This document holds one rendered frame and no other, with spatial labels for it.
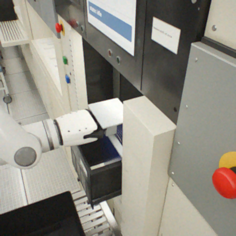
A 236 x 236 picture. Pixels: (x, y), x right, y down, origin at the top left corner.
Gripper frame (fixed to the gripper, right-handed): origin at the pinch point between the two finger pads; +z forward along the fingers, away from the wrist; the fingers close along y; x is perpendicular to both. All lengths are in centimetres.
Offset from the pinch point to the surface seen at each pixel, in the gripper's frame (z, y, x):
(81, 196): -9, -12, -48
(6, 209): -53, -79, -125
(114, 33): 1.7, 0.0, 24.4
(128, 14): 1.7, 7.1, 30.5
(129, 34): 1.7, 7.8, 26.7
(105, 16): 1.7, -5.1, 27.1
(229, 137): 1.1, 37.5, 22.5
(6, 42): -20, -213, -45
